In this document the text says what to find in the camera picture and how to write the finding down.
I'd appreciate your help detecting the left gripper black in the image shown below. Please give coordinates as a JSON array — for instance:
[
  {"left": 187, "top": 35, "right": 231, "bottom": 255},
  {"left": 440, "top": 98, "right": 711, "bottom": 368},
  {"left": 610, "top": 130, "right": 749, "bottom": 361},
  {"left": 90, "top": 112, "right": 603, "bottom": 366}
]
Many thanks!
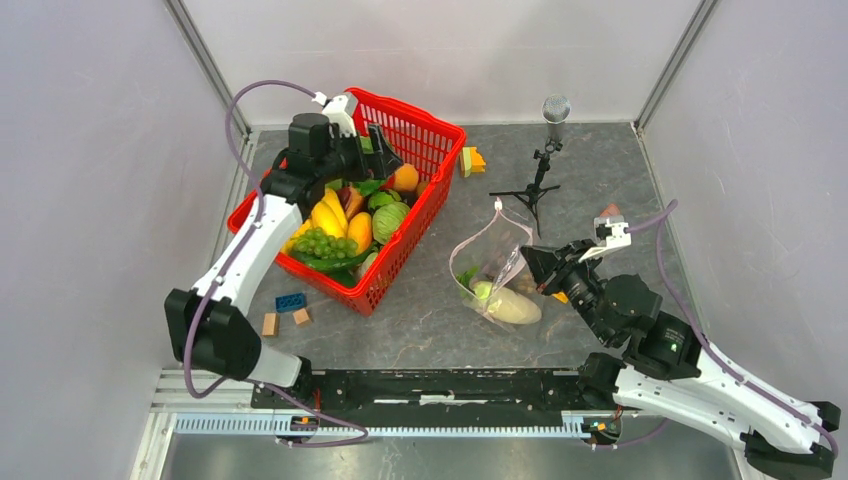
[{"left": 316, "top": 123, "right": 402, "bottom": 184}]

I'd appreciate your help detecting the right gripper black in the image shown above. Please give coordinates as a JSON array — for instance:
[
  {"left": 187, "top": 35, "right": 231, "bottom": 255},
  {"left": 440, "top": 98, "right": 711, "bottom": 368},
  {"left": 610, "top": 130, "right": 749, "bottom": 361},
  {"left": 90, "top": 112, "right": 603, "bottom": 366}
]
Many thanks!
[{"left": 518, "top": 237, "right": 613, "bottom": 345}]

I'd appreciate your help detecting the brown longan bunch toy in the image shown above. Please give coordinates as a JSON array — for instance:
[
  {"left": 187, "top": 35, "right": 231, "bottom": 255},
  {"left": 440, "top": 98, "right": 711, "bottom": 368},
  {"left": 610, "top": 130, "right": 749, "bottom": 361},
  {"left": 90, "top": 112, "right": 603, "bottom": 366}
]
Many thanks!
[{"left": 513, "top": 275, "right": 537, "bottom": 295}]

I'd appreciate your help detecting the clear zip top bag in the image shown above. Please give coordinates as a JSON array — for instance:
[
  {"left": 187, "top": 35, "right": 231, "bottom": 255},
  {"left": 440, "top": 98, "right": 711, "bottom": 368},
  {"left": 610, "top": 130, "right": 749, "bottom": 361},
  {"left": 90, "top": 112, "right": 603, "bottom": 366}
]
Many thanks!
[{"left": 448, "top": 197, "right": 544, "bottom": 333}]

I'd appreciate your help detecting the white long radish toy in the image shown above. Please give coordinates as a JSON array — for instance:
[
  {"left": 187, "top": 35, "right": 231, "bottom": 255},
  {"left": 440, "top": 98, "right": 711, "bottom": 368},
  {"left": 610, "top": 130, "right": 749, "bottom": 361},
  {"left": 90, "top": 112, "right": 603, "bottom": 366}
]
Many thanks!
[{"left": 472, "top": 281, "right": 542, "bottom": 325}]

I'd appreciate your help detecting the green leafy vegetable toy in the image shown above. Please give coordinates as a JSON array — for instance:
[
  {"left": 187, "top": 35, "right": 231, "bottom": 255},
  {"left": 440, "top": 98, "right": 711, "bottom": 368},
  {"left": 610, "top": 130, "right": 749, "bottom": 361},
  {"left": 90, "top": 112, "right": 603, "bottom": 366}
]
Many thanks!
[{"left": 455, "top": 266, "right": 479, "bottom": 291}]

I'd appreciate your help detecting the napa cabbage toy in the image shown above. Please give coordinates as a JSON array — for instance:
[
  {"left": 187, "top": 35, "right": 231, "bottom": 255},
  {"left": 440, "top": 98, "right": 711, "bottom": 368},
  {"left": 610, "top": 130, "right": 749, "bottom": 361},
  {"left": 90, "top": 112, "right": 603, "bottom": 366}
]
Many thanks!
[{"left": 353, "top": 136, "right": 387, "bottom": 197}]

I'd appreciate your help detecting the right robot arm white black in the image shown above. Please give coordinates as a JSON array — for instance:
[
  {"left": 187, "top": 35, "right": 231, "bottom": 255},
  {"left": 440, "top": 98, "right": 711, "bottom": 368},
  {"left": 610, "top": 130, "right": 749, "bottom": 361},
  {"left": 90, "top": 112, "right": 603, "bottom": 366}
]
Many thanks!
[{"left": 520, "top": 240, "right": 841, "bottom": 479}]

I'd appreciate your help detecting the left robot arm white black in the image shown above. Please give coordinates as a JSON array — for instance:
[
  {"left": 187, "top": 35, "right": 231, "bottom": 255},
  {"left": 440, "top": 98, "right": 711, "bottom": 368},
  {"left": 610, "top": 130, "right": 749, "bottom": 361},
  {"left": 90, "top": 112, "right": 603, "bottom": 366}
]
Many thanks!
[{"left": 164, "top": 113, "right": 403, "bottom": 408}]

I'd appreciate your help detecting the orange sweet potato toy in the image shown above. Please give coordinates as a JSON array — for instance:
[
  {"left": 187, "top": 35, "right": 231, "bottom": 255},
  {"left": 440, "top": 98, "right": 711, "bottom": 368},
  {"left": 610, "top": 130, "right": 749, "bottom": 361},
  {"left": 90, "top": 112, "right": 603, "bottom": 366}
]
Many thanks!
[{"left": 336, "top": 185, "right": 366, "bottom": 220}]

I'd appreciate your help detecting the round green cabbage toy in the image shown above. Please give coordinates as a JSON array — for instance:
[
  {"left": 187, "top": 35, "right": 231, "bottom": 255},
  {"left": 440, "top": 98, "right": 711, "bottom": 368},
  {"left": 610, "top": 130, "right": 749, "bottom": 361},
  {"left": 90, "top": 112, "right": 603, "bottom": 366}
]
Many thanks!
[{"left": 372, "top": 202, "right": 410, "bottom": 245}]

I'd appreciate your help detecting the yellow mango toy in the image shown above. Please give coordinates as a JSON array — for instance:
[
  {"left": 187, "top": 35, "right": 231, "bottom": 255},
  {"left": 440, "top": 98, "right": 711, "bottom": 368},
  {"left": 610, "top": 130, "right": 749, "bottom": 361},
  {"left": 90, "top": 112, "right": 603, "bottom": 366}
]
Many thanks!
[{"left": 347, "top": 211, "right": 373, "bottom": 255}]

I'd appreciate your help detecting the yellow banana bunch toy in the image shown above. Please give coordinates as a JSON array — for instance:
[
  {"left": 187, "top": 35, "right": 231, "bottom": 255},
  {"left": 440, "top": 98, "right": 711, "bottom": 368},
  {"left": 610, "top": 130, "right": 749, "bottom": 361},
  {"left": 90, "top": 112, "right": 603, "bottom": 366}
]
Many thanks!
[{"left": 310, "top": 188, "right": 348, "bottom": 238}]

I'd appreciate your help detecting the orange slice toy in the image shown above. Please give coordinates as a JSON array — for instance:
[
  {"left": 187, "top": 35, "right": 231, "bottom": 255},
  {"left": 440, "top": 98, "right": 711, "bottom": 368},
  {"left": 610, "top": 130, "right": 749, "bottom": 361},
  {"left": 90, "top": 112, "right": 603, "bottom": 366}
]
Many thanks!
[{"left": 599, "top": 203, "right": 622, "bottom": 217}]

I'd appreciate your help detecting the red plastic basket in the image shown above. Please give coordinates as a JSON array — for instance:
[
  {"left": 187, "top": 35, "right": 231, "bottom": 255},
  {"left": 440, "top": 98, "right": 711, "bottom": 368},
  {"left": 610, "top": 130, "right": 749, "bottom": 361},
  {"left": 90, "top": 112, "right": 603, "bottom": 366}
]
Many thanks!
[{"left": 227, "top": 87, "right": 468, "bottom": 318}]

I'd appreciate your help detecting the green grapes toy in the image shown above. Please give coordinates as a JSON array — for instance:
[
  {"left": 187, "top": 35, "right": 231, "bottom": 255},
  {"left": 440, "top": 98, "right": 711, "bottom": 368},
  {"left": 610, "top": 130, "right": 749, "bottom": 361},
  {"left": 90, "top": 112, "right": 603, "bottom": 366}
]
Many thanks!
[{"left": 292, "top": 228, "right": 359, "bottom": 259}]

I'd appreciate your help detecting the microphone on black tripod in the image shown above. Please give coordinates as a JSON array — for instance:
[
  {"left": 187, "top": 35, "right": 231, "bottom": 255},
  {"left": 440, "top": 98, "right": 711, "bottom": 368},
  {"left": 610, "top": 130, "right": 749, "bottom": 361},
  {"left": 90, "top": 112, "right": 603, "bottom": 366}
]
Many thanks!
[{"left": 489, "top": 94, "right": 571, "bottom": 230}]

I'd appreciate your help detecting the blue toy brick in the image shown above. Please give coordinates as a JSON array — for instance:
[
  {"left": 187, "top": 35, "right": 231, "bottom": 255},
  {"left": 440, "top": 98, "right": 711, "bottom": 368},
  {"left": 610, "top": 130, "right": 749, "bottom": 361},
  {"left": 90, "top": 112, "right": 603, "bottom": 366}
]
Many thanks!
[{"left": 274, "top": 293, "right": 306, "bottom": 313}]

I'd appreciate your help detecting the wooden block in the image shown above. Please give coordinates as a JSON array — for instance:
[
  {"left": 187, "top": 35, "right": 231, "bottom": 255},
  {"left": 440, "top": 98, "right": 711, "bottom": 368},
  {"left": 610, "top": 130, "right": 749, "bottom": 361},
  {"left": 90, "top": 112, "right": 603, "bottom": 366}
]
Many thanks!
[
  {"left": 292, "top": 308, "right": 312, "bottom": 327},
  {"left": 261, "top": 312, "right": 280, "bottom": 337}
]

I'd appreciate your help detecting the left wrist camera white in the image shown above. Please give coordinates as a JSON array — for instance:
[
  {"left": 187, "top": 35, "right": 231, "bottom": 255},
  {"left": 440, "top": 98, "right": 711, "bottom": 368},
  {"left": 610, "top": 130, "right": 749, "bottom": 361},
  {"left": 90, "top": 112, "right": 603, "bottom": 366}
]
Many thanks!
[{"left": 311, "top": 92, "right": 358, "bottom": 138}]

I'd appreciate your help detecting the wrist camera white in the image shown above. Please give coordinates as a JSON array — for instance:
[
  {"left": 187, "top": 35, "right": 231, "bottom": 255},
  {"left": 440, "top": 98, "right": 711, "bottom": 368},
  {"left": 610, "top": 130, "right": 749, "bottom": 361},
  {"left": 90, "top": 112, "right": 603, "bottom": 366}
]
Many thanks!
[
  {"left": 581, "top": 215, "right": 632, "bottom": 261},
  {"left": 311, "top": 92, "right": 358, "bottom": 138}
]

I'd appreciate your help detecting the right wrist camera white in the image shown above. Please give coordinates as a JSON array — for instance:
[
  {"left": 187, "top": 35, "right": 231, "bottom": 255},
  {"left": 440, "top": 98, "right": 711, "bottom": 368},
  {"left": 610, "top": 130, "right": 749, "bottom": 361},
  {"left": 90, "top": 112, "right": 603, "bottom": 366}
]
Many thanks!
[{"left": 581, "top": 215, "right": 632, "bottom": 261}]

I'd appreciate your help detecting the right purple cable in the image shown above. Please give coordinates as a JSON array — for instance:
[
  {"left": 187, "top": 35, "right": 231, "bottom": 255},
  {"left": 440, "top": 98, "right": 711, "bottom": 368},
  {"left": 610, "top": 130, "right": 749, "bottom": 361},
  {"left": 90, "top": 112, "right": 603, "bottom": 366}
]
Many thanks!
[{"left": 589, "top": 198, "right": 839, "bottom": 458}]

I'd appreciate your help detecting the purple cable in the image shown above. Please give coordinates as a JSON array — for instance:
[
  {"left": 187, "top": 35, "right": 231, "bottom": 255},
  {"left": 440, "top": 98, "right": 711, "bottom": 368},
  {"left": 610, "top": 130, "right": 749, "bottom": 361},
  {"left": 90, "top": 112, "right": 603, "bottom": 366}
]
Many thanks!
[
  {"left": 589, "top": 198, "right": 839, "bottom": 458},
  {"left": 182, "top": 79, "right": 370, "bottom": 449}
]

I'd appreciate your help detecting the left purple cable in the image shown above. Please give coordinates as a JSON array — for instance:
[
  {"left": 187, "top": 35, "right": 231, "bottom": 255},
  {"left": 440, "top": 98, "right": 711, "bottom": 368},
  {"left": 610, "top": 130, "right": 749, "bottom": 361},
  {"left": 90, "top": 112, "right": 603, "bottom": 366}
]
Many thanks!
[{"left": 182, "top": 79, "right": 370, "bottom": 449}]

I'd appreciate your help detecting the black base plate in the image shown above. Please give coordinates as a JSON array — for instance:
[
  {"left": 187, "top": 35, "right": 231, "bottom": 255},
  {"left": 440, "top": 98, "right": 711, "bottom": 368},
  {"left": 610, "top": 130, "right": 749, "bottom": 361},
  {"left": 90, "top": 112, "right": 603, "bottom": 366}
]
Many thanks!
[{"left": 293, "top": 368, "right": 616, "bottom": 428}]

